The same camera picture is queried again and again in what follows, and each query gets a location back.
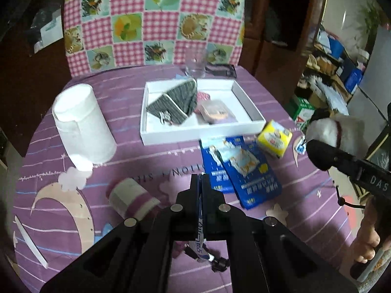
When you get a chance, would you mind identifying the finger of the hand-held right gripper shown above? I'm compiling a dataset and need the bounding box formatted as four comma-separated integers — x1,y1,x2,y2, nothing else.
306,139,364,179

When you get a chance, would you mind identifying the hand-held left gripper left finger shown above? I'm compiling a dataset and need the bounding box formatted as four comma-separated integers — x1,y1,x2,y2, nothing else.
40,174,202,293

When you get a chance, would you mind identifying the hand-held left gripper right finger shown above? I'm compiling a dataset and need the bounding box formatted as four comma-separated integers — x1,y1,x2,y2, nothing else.
200,173,358,293

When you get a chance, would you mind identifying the black and white plush toy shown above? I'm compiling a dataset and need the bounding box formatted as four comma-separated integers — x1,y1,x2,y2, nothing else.
305,108,367,156

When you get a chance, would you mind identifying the blue eye mask packet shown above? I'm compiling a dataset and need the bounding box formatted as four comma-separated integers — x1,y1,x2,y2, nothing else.
220,137,283,210
200,136,245,194

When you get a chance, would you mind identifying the yellow tissue pack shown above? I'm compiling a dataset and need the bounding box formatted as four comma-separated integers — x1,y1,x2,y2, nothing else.
256,120,293,159

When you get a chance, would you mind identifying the white shallow cardboard box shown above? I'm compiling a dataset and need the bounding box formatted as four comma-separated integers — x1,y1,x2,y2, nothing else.
140,78,266,146

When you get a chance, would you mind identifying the zip bag with yellow sponge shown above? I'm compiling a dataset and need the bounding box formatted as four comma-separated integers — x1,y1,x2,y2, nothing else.
195,99,237,125

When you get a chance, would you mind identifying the grey plaid pouch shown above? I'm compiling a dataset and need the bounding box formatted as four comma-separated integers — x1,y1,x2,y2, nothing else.
146,78,198,126

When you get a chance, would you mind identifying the person's right hand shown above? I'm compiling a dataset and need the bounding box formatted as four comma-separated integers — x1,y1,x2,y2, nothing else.
350,198,385,281

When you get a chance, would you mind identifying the green and white carton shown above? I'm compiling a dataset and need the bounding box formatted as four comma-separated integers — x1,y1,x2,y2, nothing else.
293,96,317,132

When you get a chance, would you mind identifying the purple plastic bottle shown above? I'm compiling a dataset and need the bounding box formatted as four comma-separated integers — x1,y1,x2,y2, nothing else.
106,177,161,220

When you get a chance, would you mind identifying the pile of storage boxes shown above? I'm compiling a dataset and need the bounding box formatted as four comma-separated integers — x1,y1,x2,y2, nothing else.
299,27,371,115

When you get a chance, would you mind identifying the dark wooden cabinet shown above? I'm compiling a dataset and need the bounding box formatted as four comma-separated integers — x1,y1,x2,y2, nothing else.
244,0,329,107

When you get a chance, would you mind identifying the black plastic holder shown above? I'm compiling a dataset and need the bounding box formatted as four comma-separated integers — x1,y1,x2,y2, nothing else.
205,63,237,78

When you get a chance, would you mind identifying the clear glass cup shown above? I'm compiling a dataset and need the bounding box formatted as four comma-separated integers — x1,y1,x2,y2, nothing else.
183,44,208,78

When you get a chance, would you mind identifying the white paper towel roll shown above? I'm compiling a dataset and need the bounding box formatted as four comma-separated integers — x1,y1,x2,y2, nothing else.
51,83,117,171

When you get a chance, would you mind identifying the white plastic strip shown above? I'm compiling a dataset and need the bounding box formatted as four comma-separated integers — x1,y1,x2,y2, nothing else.
15,215,49,269

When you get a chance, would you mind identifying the pink checkered printed cushion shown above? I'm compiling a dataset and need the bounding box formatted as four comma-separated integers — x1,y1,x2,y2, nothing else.
64,0,246,78

